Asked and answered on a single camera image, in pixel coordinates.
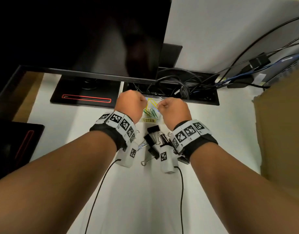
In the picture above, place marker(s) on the person's right hand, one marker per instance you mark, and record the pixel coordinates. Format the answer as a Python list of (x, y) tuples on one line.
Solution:
[(176, 112)]

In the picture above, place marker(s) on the person's left hand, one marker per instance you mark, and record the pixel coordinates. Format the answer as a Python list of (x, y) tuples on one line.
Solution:
[(128, 103)]

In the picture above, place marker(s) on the person's right fingers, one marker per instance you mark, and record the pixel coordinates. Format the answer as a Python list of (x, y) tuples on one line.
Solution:
[(161, 106)]

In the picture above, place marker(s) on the person's left fingers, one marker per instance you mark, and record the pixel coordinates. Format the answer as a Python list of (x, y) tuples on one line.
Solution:
[(143, 100)]

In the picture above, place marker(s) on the clear plastic paper clip box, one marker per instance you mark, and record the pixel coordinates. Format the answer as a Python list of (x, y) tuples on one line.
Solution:
[(153, 116)]

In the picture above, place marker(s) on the person's right forearm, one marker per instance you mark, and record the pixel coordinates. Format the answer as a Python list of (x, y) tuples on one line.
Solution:
[(237, 192)]

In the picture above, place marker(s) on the person's left forearm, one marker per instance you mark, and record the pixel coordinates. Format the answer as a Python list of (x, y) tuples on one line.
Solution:
[(54, 182)]

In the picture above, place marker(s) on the pile of coloured paper clips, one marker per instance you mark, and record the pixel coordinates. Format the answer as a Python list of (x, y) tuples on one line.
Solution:
[(151, 108)]

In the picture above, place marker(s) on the black binder clip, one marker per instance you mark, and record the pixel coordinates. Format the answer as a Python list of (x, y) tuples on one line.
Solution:
[(183, 160), (149, 140), (164, 138), (153, 153), (153, 130)]

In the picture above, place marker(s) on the left wristband with square markers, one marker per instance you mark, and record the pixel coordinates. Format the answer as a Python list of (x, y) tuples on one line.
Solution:
[(120, 124)]

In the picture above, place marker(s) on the wristband with square markers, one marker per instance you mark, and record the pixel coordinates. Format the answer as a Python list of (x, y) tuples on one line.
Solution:
[(191, 135), (120, 124)]

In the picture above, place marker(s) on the right wristband with square markers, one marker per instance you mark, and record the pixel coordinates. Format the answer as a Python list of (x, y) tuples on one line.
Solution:
[(191, 135)]

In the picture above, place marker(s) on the silver paper clip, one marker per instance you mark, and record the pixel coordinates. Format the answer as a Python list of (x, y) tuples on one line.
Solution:
[(141, 146)]

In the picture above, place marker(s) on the black box behind monitor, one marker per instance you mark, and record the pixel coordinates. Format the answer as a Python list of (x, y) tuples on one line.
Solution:
[(170, 56)]

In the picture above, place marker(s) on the black monitor base red outline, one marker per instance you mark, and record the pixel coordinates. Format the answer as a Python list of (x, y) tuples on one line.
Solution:
[(86, 93), (15, 143)]

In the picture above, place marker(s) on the large black monitor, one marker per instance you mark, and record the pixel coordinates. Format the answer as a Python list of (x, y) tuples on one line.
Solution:
[(91, 34)]

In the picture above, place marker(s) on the white plug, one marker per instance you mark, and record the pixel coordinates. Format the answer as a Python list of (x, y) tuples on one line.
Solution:
[(260, 79)]

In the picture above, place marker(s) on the black power adapter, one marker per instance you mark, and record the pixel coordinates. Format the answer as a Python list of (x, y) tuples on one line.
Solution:
[(259, 61)]

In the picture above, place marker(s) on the brown cardboard box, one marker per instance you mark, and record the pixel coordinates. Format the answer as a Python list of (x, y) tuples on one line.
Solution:
[(283, 134)]

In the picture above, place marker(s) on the grey flat device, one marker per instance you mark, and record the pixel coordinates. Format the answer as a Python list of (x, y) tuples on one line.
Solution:
[(285, 68)]

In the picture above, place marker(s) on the white right wrist camera module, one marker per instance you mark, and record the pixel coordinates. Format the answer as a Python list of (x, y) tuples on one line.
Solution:
[(167, 159)]

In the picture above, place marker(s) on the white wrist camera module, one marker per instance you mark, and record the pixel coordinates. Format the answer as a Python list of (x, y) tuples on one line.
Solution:
[(127, 155), (167, 159)]

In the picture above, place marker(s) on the white left wrist camera module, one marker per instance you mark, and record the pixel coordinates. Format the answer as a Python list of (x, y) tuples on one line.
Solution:
[(127, 155)]

